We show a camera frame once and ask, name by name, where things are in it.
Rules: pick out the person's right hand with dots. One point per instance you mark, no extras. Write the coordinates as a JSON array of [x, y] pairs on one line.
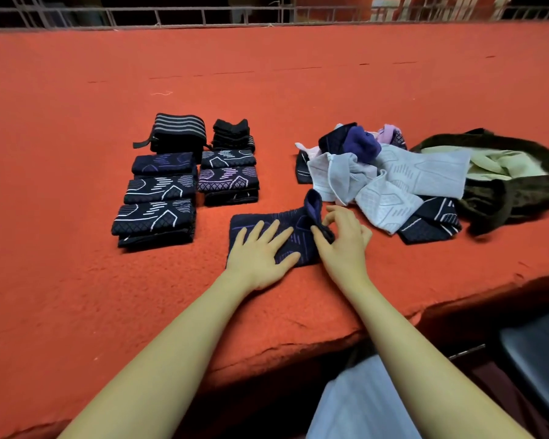
[[346, 247]]

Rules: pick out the person's left hand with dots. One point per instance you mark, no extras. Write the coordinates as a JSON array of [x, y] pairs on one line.
[[261, 260]]

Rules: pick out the single black white-patterned sock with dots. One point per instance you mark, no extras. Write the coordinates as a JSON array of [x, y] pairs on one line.
[[160, 187], [231, 198], [155, 217]]

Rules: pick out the single black purple-lined sock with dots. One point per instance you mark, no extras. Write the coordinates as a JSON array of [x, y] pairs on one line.
[[229, 178], [155, 240]]

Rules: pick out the single black grey-striped sock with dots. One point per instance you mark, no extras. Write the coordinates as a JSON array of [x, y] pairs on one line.
[[227, 158]]

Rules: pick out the person's right forearm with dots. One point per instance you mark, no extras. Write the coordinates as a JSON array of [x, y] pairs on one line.
[[439, 370]]

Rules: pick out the person's left forearm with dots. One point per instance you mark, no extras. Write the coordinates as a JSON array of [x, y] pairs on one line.
[[155, 370]]

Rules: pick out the person's pale blue clothing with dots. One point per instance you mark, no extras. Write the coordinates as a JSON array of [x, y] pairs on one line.
[[361, 402]]

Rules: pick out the single black white-lined sock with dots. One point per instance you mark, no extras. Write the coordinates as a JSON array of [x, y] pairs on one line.
[[430, 222]]

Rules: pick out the heap of dark patterned socks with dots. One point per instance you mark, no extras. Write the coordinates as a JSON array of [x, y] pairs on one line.
[[348, 141]]

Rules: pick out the dark grey seat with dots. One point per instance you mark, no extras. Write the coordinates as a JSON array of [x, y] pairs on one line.
[[540, 361]]

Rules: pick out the red banner with white print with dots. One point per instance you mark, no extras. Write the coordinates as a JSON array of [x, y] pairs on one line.
[[338, 2]]

